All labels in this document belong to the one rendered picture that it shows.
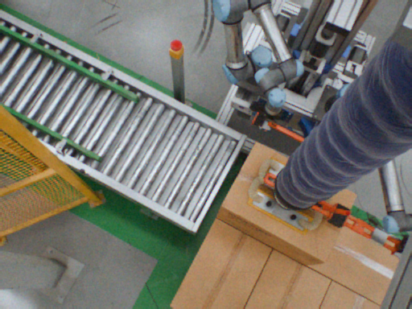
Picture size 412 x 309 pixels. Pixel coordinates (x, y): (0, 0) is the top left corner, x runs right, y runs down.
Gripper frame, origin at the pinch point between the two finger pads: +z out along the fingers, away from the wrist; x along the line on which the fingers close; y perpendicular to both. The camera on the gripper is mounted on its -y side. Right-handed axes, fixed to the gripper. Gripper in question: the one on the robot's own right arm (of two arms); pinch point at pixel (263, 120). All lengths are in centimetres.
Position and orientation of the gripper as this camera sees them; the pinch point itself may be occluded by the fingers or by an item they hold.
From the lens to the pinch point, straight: 246.8
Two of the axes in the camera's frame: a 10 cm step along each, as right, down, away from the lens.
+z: -0.2, 2.7, 9.6
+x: 4.8, -8.4, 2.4
